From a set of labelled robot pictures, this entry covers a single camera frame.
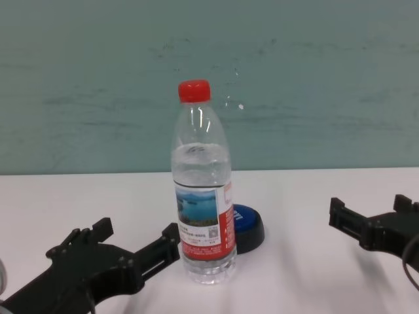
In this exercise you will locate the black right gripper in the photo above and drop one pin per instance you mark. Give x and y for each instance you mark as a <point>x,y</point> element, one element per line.
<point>389,232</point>

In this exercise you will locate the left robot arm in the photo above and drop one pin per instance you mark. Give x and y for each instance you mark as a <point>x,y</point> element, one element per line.
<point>2,274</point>

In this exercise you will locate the clear water bottle red cap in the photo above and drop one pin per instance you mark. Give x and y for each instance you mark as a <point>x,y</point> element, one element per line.
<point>203,170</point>

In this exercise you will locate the blue push button black base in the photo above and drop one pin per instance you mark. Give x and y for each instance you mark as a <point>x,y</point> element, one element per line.
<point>247,225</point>

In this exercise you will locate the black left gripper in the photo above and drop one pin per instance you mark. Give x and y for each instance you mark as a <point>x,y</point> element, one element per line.
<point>88,274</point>

